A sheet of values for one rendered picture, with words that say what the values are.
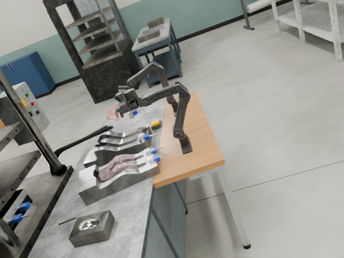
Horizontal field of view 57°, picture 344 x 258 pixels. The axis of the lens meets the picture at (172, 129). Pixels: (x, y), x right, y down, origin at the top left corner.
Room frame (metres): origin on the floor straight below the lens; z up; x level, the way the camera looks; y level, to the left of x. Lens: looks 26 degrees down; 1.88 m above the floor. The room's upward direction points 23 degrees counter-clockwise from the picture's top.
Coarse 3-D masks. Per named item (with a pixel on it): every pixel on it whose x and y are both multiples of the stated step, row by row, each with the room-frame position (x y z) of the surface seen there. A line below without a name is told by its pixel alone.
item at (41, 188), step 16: (32, 176) 2.41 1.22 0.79; (48, 176) 2.29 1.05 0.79; (64, 176) 2.18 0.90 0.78; (32, 192) 2.14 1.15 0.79; (48, 192) 2.04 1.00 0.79; (48, 208) 1.85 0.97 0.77; (32, 224) 1.73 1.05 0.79; (16, 240) 1.63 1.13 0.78; (32, 240) 1.60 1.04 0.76; (0, 256) 1.54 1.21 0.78; (16, 256) 1.48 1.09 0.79
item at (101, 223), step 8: (88, 216) 1.45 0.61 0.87; (96, 216) 1.42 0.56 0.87; (104, 216) 1.39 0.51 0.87; (112, 216) 1.42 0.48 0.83; (80, 224) 1.41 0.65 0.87; (88, 224) 1.41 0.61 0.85; (96, 224) 1.38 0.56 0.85; (104, 224) 1.33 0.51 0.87; (112, 224) 1.38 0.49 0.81; (72, 232) 1.37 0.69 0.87; (80, 232) 1.34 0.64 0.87; (88, 232) 1.32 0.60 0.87; (96, 232) 1.30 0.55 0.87; (104, 232) 1.29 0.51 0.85; (72, 240) 1.33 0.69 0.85; (80, 240) 1.32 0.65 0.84; (88, 240) 1.31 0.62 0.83; (96, 240) 1.30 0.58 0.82; (104, 240) 1.29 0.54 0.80
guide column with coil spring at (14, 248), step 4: (0, 228) 1.54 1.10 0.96; (0, 232) 1.53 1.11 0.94; (4, 232) 1.55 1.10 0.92; (0, 236) 1.53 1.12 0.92; (4, 236) 1.53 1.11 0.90; (8, 236) 1.55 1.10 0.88; (0, 240) 1.53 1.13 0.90; (4, 240) 1.53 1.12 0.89; (8, 240) 1.54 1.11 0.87; (12, 240) 1.56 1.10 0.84; (4, 244) 1.52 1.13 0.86; (8, 244) 1.53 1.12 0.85; (12, 244) 1.54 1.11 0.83; (8, 248) 1.52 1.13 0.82; (12, 248) 1.53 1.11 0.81; (16, 248) 1.54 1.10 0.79; (12, 252) 1.52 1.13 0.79
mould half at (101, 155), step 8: (144, 128) 2.20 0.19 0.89; (120, 136) 2.24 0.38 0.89; (136, 136) 2.13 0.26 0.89; (152, 136) 2.20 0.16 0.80; (128, 144) 2.06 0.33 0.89; (136, 144) 2.00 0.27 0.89; (144, 144) 1.99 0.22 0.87; (96, 152) 2.07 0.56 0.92; (104, 152) 2.06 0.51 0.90; (112, 152) 2.04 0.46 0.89; (120, 152) 2.03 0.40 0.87; (128, 152) 2.02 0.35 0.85; (88, 160) 2.12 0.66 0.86; (96, 160) 2.08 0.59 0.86; (104, 160) 2.06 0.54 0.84
